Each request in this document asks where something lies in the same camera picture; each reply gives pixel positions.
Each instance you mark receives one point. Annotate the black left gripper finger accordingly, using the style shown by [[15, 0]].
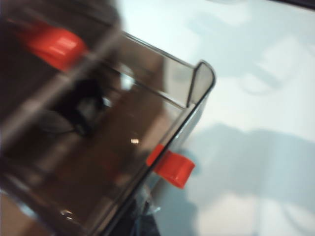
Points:
[[147, 221]]

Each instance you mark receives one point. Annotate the transparent tape black dispenser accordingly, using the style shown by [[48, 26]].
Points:
[[85, 98]]

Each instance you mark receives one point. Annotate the smoky drawer holding flat items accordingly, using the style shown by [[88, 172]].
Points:
[[56, 46]]

